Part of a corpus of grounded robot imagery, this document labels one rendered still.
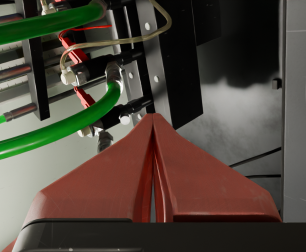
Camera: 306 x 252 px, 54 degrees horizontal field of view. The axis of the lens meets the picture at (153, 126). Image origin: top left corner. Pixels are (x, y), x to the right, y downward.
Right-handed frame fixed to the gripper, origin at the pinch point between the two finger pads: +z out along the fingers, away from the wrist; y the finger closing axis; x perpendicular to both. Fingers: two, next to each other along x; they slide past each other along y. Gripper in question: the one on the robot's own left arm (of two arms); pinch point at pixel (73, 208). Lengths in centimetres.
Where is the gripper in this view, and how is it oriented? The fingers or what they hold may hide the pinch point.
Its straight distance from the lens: 29.1
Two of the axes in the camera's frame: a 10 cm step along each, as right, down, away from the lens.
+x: 9.8, -1.1, -1.3
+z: 0.2, -6.9, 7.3
